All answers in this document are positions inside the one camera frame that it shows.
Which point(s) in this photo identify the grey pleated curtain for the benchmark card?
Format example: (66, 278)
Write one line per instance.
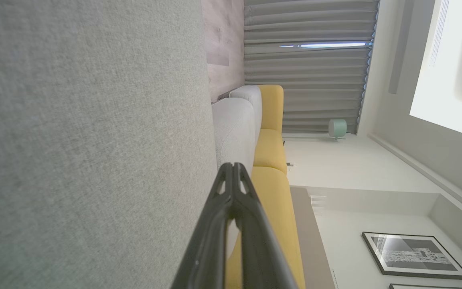
(311, 22)
(311, 88)

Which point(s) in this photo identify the wide grey sofa seat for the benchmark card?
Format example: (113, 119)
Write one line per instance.
(74, 140)

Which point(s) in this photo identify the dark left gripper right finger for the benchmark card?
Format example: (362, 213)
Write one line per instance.
(261, 253)

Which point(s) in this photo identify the grey sofa seat cushion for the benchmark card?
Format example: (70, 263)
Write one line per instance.
(235, 132)
(251, 96)

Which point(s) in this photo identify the mint green floor lamp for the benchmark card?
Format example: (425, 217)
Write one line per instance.
(337, 127)

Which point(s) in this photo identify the yellow sofa back cushion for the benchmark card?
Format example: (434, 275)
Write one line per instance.
(271, 150)
(272, 106)
(279, 208)

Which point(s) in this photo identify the beige wall panel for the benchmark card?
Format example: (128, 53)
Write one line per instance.
(307, 241)

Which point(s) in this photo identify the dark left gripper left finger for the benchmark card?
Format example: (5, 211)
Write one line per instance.
(209, 249)

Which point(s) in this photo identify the black framed wall picture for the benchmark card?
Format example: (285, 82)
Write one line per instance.
(415, 255)
(435, 286)

